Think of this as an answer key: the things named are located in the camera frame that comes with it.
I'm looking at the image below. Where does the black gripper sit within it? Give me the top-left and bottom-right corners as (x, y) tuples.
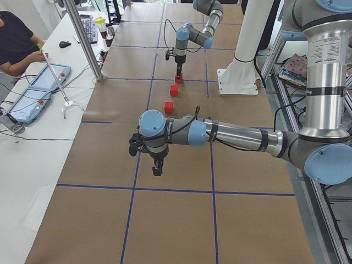
(174, 55), (186, 76)
(150, 147), (169, 176)

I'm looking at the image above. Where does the red block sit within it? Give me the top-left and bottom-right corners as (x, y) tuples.
(164, 101), (174, 114)
(169, 85), (179, 97)
(174, 72), (183, 83)

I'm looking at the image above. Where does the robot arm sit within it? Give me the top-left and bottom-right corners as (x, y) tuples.
(129, 1), (351, 185)
(173, 0), (223, 80)

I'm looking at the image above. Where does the yellow lid cup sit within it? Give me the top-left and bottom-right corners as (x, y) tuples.
(95, 16), (107, 39)

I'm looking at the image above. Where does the black keyboard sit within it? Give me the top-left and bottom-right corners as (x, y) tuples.
(81, 19), (98, 44)

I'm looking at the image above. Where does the long grabber stick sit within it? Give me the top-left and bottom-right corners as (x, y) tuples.
(37, 43), (84, 119)

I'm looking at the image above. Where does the stack of magazines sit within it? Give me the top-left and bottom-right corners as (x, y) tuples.
(278, 54), (307, 88)

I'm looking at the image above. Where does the black computer mouse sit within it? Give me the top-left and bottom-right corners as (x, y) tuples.
(59, 41), (72, 48)

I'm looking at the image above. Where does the upper teach pendant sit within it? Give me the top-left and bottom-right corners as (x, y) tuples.
(28, 64), (72, 91)

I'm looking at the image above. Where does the teach pendant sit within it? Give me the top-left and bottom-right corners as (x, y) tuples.
(28, 64), (72, 91)
(8, 88), (52, 124)

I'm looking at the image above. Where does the lower teach pendant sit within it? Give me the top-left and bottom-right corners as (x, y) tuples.
(8, 88), (52, 124)

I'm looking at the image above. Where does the person in black shirt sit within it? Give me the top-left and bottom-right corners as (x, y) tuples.
(1, 11), (45, 76)

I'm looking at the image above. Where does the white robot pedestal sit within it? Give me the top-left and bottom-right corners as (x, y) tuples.
(217, 0), (280, 95)

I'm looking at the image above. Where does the aluminium frame post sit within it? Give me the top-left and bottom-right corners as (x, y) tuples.
(63, 0), (103, 81)

